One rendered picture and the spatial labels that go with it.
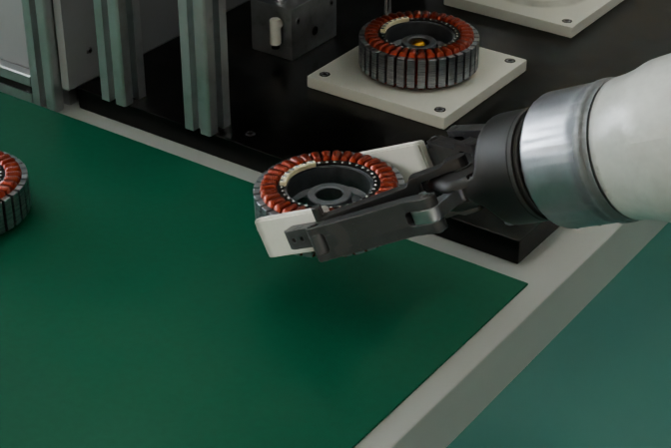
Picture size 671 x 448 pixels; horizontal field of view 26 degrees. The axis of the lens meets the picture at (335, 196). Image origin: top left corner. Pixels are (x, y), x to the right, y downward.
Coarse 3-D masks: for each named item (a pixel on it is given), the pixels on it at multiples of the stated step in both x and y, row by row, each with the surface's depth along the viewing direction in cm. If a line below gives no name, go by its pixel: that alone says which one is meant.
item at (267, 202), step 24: (288, 168) 109; (312, 168) 110; (336, 168) 110; (360, 168) 109; (384, 168) 108; (264, 192) 106; (288, 192) 108; (312, 192) 108; (336, 192) 108; (360, 192) 110; (264, 216) 105
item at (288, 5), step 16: (256, 0) 140; (272, 0) 140; (288, 0) 140; (304, 0) 140; (320, 0) 141; (256, 16) 141; (272, 16) 140; (288, 16) 138; (304, 16) 140; (320, 16) 142; (256, 32) 142; (288, 32) 139; (304, 32) 141; (320, 32) 143; (256, 48) 143; (288, 48) 140; (304, 48) 142
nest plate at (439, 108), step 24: (480, 48) 140; (336, 72) 136; (360, 72) 136; (480, 72) 136; (504, 72) 136; (360, 96) 132; (384, 96) 131; (408, 96) 131; (432, 96) 131; (456, 96) 131; (480, 96) 132; (432, 120) 128; (456, 120) 130
